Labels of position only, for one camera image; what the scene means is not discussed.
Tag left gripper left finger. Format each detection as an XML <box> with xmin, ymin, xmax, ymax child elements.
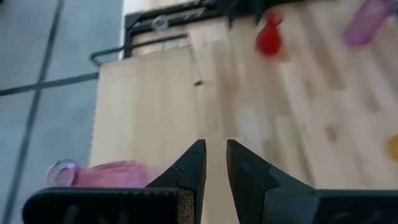
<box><xmin>21</xmin><ymin>139</ymin><xmax>208</xmax><ymax>224</ymax></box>

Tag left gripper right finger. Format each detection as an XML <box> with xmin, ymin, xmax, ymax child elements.
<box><xmin>226</xmin><ymin>139</ymin><xmax>398</xmax><ymax>224</ymax></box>

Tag tall pink ribbed vase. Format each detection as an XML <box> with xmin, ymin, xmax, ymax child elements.
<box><xmin>45</xmin><ymin>158</ymin><xmax>154</xmax><ymax>189</ymax></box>

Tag yellow glass jar vase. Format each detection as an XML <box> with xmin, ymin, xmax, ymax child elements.
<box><xmin>386</xmin><ymin>133</ymin><xmax>398</xmax><ymax>163</ymax></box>

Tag red bulbous glass vase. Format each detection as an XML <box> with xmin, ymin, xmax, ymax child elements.
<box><xmin>254</xmin><ymin>10</ymin><xmax>285</xmax><ymax>58</ymax></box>

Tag tall clear faceted vase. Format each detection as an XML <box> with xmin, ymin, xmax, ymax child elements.
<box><xmin>150</xmin><ymin>6</ymin><xmax>208</xmax><ymax>32</ymax></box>

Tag pink ribbed bottle vase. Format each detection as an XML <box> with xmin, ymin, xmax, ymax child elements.
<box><xmin>343</xmin><ymin>0</ymin><xmax>398</xmax><ymax>47</ymax></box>

